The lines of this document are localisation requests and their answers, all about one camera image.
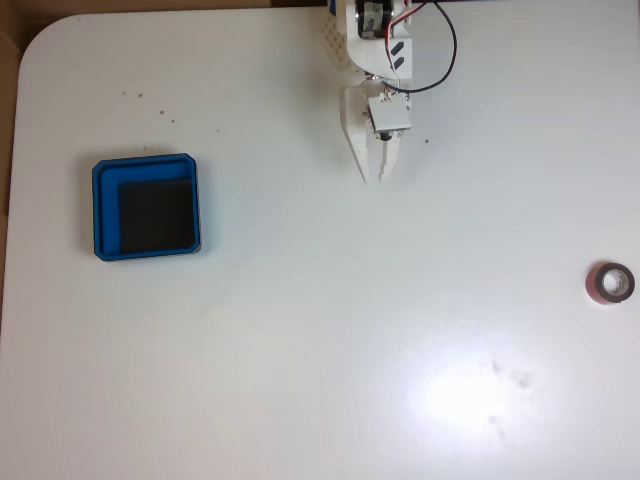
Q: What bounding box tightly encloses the white square camera box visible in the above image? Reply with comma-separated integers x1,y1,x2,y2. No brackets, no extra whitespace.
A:
367,93,413,144

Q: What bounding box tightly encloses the red white servo cable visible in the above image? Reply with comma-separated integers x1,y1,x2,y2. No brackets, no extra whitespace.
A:
383,0,429,101

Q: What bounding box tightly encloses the red tape roll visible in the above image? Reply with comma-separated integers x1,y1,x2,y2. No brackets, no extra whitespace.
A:
584,261,636,306

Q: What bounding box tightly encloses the blue square box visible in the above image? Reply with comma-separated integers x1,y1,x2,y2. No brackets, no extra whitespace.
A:
91,152,204,263

